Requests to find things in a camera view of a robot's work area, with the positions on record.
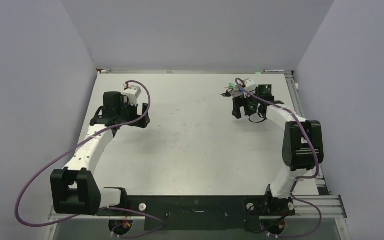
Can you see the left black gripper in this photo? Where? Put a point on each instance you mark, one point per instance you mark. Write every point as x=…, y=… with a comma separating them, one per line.
x=141, y=124

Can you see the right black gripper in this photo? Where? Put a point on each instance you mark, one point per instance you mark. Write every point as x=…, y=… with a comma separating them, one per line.
x=239, y=101

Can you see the metal key holder red handle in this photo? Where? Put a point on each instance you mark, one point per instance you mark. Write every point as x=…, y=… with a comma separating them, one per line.
x=234, y=92

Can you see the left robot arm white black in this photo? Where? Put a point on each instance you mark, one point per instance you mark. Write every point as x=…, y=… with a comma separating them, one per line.
x=74, y=188

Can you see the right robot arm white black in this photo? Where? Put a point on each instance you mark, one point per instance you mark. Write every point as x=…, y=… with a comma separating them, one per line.
x=302, y=146

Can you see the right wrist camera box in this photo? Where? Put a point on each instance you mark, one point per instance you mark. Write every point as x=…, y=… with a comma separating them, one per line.
x=250, y=85

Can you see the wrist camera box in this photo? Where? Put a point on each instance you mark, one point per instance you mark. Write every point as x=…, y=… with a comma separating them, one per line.
x=131, y=95
x=250, y=85

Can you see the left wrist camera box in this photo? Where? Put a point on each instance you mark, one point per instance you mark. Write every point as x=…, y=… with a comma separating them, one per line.
x=131, y=95

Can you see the back aluminium rail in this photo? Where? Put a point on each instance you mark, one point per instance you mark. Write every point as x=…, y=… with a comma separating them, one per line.
x=231, y=71

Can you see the aluminium rail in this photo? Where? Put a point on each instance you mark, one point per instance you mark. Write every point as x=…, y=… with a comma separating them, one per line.
x=298, y=107
x=304, y=207
x=231, y=71

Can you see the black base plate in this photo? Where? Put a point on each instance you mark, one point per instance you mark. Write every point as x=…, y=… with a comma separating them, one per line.
x=249, y=223

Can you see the right aluminium rail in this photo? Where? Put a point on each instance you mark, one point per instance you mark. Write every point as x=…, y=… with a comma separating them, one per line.
x=298, y=107

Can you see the front aluminium rail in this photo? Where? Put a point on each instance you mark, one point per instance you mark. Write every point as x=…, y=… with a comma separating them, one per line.
x=304, y=207

